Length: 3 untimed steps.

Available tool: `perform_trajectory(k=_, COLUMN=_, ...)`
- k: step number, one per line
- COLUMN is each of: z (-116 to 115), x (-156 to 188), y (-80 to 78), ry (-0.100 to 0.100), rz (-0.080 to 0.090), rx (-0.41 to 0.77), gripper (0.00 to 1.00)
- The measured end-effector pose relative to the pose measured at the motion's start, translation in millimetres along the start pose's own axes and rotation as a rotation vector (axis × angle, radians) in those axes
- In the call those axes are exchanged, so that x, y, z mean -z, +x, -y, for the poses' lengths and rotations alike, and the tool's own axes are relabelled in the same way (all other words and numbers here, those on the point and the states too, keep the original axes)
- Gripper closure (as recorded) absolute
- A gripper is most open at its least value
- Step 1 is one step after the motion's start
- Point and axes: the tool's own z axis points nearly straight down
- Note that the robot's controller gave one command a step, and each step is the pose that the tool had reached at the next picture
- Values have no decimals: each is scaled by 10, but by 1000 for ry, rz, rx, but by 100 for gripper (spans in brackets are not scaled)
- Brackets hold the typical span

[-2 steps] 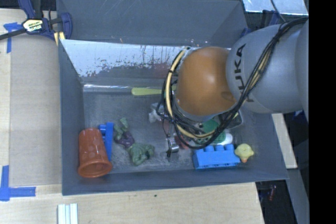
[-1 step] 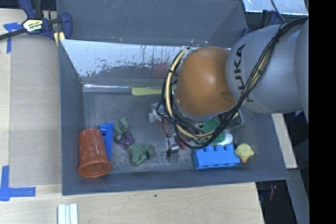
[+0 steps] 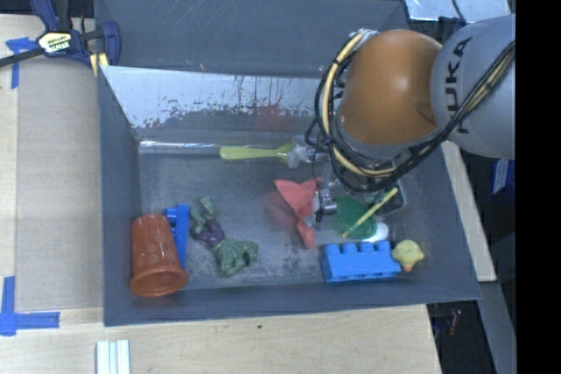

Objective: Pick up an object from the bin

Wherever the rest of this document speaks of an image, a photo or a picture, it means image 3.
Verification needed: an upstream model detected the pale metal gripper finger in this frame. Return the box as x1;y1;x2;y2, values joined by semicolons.
311;189;338;229
287;142;317;170

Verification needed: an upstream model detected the red cloth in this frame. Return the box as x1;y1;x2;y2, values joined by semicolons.
273;178;326;251

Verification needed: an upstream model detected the green round toy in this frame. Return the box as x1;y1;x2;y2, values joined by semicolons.
330;195;379;239

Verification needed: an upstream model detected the yellow-green plastic spoon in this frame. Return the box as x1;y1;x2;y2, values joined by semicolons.
218;142;296;164

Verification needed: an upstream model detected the yellow stick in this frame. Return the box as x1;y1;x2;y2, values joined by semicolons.
340;187;400;239

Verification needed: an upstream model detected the white round thing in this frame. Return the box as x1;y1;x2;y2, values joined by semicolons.
361;222;391;243

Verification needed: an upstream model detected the large blue toy brick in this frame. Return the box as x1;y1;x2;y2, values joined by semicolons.
321;239;403;285

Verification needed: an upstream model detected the grey metal bin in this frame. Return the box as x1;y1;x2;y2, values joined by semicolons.
91;0;484;328

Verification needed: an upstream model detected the yellow rubber duck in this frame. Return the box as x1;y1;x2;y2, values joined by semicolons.
390;238;426;273

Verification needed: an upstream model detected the green and purple toy figure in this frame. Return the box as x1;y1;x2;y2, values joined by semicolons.
188;195;260;279

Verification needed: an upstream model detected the small blue toy brick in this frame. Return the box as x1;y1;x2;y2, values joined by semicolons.
164;203;191;271

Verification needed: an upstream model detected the orange plastic cup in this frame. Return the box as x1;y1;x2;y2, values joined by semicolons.
129;212;189;299

